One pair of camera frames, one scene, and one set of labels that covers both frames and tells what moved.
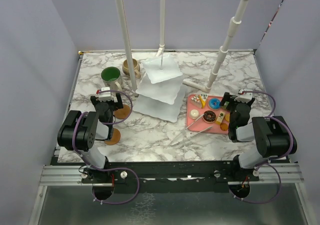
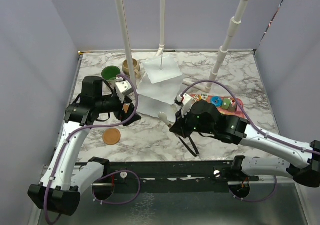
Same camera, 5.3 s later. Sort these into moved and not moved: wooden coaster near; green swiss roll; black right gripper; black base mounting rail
Moved: black right gripper
Not moved: green swiss roll; black base mounting rail; wooden coaster near
